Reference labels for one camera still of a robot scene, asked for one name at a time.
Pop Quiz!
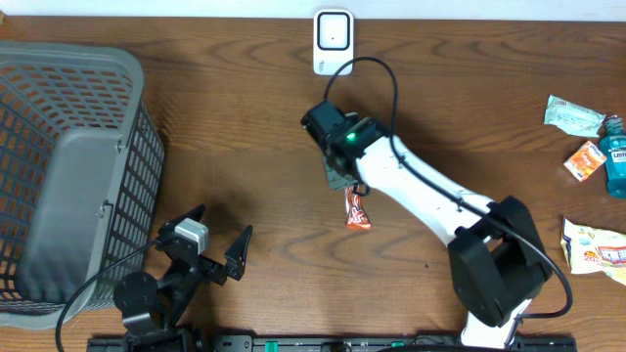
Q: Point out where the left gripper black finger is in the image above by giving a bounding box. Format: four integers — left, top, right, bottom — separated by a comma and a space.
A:
225, 225, 253, 272
160, 203, 205, 235

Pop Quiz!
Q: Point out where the red chocolate bar wrapper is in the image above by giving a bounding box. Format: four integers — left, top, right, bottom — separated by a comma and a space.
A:
344, 186, 372, 231

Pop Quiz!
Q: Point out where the teal wet wipes pack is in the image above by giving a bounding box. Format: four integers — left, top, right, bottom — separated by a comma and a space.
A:
544, 95, 605, 138

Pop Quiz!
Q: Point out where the orange tissue pack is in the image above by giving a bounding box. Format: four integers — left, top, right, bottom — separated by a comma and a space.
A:
563, 141, 606, 182

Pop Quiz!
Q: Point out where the yellow snack package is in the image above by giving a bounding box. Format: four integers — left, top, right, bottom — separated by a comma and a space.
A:
560, 218, 625, 285

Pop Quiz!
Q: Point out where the blue liquid bottle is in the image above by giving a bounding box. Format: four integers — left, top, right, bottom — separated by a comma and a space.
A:
600, 115, 625, 198

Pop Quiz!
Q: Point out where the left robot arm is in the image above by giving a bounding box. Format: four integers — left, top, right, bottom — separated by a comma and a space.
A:
113, 204, 253, 351

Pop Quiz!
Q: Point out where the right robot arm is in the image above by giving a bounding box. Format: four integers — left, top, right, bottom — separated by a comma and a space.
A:
301, 101, 552, 349

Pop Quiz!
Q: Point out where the white barcode scanner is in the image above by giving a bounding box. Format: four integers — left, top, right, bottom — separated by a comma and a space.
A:
313, 9, 355, 75

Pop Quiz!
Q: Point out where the grey plastic shopping basket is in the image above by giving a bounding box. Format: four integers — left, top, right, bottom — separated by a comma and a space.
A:
1, 41, 164, 330

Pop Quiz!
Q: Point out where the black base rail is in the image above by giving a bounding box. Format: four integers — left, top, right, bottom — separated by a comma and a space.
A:
86, 332, 578, 352

